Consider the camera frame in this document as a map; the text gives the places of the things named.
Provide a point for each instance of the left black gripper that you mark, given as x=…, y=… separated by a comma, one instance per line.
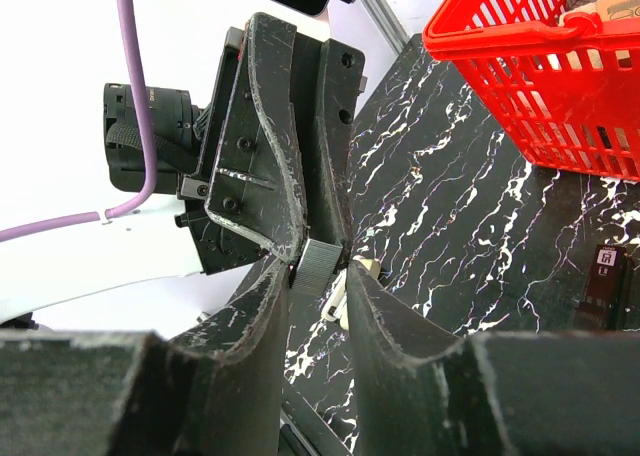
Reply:
x=268, y=176

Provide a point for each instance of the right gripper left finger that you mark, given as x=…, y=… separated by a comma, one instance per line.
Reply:
x=213, y=390

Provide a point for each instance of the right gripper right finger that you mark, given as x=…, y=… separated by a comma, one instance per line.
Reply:
x=420, y=390

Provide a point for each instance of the beige stapler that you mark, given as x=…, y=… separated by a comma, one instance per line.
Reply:
x=335, y=308

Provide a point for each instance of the silver staple strip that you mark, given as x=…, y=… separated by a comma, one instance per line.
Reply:
x=315, y=268

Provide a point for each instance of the black stapler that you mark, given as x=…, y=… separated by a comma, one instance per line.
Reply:
x=605, y=298

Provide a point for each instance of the red plastic shopping basket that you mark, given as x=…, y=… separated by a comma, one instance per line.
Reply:
x=513, y=54

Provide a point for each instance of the brown cardboard box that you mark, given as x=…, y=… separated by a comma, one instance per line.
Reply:
x=607, y=10

